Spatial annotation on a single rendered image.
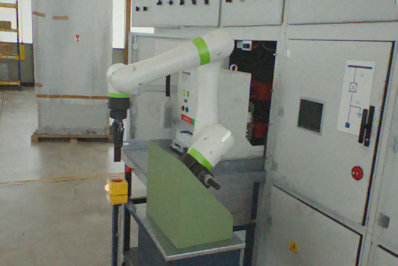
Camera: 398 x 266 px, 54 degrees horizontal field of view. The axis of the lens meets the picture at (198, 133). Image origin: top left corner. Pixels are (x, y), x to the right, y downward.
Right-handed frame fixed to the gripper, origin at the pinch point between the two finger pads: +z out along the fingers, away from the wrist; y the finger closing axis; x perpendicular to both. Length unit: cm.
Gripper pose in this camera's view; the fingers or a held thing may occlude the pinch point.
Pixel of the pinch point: (117, 153)
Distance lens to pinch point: 179.3
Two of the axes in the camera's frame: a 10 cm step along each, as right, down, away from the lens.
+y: -4.2, -2.3, 8.8
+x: -9.0, 0.3, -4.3
